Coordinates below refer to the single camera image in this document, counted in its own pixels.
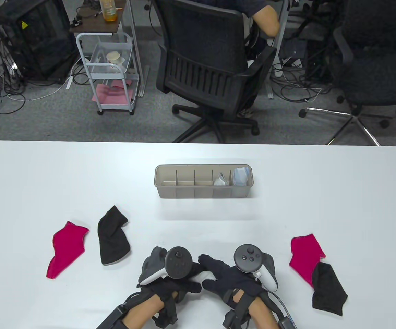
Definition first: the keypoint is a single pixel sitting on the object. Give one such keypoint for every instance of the person's left hand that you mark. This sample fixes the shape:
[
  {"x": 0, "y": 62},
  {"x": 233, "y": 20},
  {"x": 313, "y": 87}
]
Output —
[{"x": 170, "y": 288}]

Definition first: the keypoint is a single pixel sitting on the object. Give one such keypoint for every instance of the person's right hand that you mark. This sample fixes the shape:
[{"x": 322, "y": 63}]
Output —
[{"x": 232, "y": 281}]

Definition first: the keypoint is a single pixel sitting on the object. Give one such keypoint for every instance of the grey tracking controller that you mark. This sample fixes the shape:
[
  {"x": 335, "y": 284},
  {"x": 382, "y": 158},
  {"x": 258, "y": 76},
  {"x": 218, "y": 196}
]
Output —
[
  {"x": 179, "y": 264},
  {"x": 247, "y": 258}
]

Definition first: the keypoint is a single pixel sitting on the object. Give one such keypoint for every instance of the black sock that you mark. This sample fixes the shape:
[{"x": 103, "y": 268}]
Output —
[
  {"x": 328, "y": 291},
  {"x": 112, "y": 240}
]

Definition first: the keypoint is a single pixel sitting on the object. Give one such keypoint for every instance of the pink sock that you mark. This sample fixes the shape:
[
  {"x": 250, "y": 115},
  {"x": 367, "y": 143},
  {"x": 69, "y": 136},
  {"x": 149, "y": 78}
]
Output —
[
  {"x": 64, "y": 250},
  {"x": 304, "y": 253}
]

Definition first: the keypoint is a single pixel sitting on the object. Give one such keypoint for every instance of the grey sock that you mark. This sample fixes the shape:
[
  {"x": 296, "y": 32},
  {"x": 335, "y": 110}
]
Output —
[
  {"x": 223, "y": 175},
  {"x": 221, "y": 181}
]

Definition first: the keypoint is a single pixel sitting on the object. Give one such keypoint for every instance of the light blue sock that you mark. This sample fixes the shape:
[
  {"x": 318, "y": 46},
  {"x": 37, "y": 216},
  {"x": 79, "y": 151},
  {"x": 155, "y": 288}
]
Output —
[
  {"x": 239, "y": 171},
  {"x": 240, "y": 180}
]

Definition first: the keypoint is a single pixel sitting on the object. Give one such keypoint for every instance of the person's left forearm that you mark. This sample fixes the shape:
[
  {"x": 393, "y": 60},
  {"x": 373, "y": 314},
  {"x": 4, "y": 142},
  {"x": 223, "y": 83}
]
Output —
[{"x": 143, "y": 312}]

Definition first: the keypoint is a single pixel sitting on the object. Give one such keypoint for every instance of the person's right forearm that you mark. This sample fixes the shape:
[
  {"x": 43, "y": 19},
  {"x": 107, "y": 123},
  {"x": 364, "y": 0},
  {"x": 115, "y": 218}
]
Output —
[{"x": 263, "y": 313}]

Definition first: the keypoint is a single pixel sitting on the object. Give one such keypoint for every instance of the beige divided organizer box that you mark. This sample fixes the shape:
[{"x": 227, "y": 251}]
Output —
[{"x": 184, "y": 193}]

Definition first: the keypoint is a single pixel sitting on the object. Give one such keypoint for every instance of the pink cloth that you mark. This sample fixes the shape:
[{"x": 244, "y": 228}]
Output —
[{"x": 110, "y": 96}]

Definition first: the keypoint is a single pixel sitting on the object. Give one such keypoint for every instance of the white power strip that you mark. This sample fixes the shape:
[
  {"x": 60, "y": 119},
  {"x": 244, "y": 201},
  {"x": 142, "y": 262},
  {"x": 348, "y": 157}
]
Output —
[{"x": 69, "y": 83}]

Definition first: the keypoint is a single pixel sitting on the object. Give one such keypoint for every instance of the dark chair with chrome base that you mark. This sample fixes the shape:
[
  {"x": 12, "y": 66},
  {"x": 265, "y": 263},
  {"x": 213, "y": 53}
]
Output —
[{"x": 372, "y": 92}]

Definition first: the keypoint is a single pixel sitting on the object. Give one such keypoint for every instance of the cream cup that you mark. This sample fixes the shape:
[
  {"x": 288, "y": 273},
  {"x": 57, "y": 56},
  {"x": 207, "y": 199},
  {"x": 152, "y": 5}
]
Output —
[{"x": 114, "y": 56}]

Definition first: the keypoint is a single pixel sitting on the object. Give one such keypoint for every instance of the black mesh office chair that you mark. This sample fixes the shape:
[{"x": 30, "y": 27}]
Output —
[{"x": 201, "y": 44}]

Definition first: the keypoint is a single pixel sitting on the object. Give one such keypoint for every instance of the white rolling cart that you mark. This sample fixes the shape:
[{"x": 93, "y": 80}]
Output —
[{"x": 95, "y": 22}]

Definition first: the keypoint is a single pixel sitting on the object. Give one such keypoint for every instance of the black computer tower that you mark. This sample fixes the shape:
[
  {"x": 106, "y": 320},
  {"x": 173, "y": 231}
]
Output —
[{"x": 36, "y": 41}]

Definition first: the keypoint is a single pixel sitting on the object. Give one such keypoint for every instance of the bottle of orange liquid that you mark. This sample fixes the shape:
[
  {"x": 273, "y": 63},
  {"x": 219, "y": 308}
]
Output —
[{"x": 108, "y": 12}]

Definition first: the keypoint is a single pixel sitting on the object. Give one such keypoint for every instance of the white metal frame post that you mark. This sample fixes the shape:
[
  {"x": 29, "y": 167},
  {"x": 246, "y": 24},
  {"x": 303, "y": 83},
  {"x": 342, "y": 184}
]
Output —
[
  {"x": 282, "y": 20},
  {"x": 134, "y": 44}
]

